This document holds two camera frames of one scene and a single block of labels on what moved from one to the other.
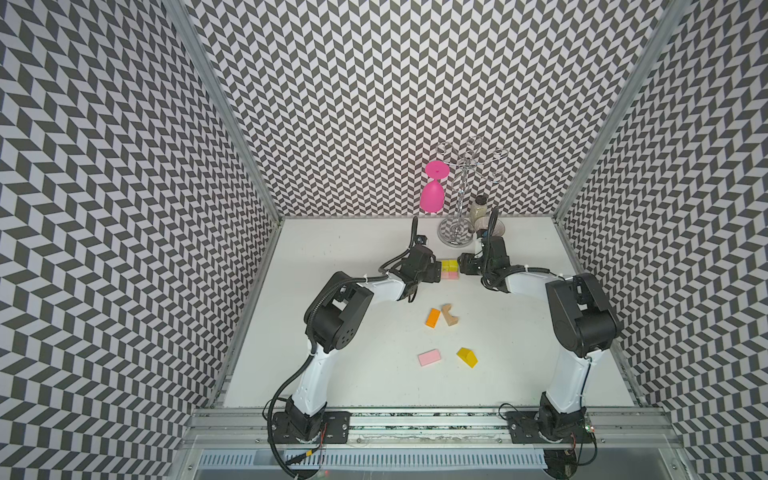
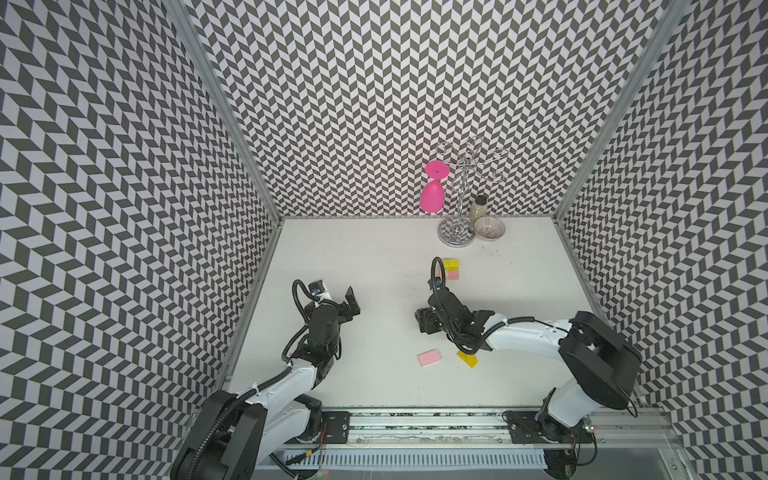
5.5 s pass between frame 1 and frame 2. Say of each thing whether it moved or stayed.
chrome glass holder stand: stayed
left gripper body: moved
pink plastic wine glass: stayed
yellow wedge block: stayed
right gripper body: moved
